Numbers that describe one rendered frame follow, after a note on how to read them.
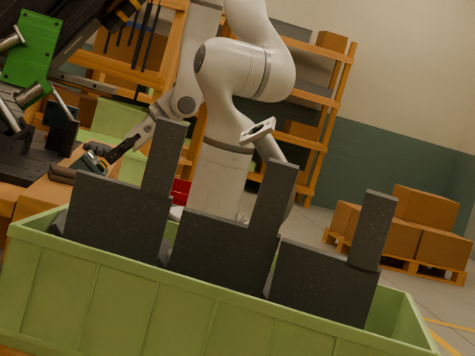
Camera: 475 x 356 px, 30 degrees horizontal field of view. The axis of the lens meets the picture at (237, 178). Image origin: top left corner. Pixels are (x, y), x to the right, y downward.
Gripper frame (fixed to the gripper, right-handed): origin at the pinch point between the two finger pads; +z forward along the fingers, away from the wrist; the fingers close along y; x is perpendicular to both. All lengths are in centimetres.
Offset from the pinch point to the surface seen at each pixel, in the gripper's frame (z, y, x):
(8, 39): 1.2, -0.7, 41.0
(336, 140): -138, 940, -203
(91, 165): 4.3, -12.7, 1.9
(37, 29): -5.9, 4.2, 39.2
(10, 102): 11.8, 0.8, 28.2
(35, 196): 11, -59, 5
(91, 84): -6.9, 13.7, 19.1
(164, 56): -28, 267, 17
